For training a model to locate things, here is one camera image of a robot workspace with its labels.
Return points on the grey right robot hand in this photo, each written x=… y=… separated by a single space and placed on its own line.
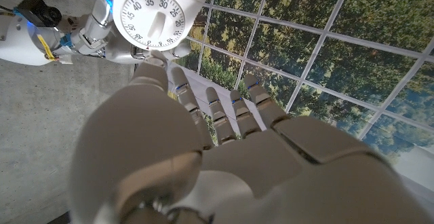
x=98 y=34

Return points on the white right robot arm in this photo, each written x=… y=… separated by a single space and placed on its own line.
x=17 y=44

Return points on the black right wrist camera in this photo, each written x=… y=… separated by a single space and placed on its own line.
x=40 y=12

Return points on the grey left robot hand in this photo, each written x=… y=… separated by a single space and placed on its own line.
x=271 y=176

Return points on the white kitchen timer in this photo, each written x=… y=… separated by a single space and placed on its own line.
x=152 y=17

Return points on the printed window backdrop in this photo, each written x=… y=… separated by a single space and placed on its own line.
x=339 y=30

